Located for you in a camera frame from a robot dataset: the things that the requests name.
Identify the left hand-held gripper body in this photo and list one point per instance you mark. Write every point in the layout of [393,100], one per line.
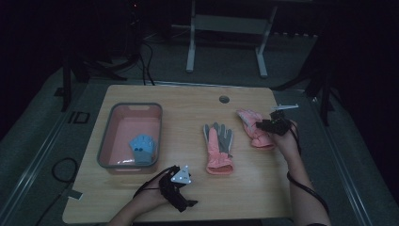
[172,191]

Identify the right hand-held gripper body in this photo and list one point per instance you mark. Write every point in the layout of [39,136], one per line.
[279,124]

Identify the pink patterned winter glove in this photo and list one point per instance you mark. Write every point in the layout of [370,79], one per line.
[255,136]

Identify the pink glove with grey palm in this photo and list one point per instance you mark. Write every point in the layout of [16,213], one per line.
[216,153]

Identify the pink basin with grey rim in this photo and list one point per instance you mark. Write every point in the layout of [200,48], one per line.
[125,125]

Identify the person's left hand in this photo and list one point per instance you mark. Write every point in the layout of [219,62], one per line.
[152,194]

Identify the person's right hand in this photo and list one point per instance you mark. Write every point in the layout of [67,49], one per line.
[288,142]

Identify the black tripod stand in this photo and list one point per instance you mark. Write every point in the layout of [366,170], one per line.
[66,81]
[324,94]

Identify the white metal stand frame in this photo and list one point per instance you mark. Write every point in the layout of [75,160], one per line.
[229,24]

